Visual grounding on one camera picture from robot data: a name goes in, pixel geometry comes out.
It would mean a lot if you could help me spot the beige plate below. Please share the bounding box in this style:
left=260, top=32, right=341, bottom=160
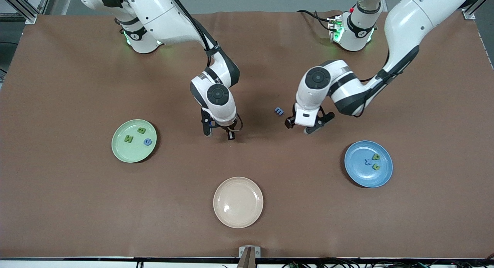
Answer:
left=213, top=177, right=264, bottom=229

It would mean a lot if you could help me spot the blue plate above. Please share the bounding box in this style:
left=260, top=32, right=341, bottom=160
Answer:
left=344, top=140, right=393, bottom=188

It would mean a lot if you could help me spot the green plate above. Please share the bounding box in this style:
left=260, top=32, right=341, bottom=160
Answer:
left=112, top=119, right=158, bottom=163

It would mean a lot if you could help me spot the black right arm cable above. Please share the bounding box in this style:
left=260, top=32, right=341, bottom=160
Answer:
left=164, top=0, right=244, bottom=133

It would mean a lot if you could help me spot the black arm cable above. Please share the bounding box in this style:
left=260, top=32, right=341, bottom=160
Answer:
left=351, top=44, right=421, bottom=118
left=164, top=0, right=244, bottom=133

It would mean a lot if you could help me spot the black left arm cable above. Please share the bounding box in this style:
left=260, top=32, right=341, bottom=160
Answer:
left=351, top=44, right=421, bottom=118

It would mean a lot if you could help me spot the black base cable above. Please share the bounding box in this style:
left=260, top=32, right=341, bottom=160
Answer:
left=296, top=9, right=333, bottom=31

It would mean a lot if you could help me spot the grey metal bracket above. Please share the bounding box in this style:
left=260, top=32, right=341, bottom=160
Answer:
left=236, top=246, right=261, bottom=268

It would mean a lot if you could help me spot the white table edge rail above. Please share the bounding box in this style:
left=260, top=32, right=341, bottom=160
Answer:
left=0, top=257, right=494, bottom=268

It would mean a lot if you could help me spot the aluminium frame profile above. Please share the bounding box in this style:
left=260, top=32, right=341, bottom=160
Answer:
left=0, top=0, right=72, bottom=25
left=461, top=0, right=494, bottom=20

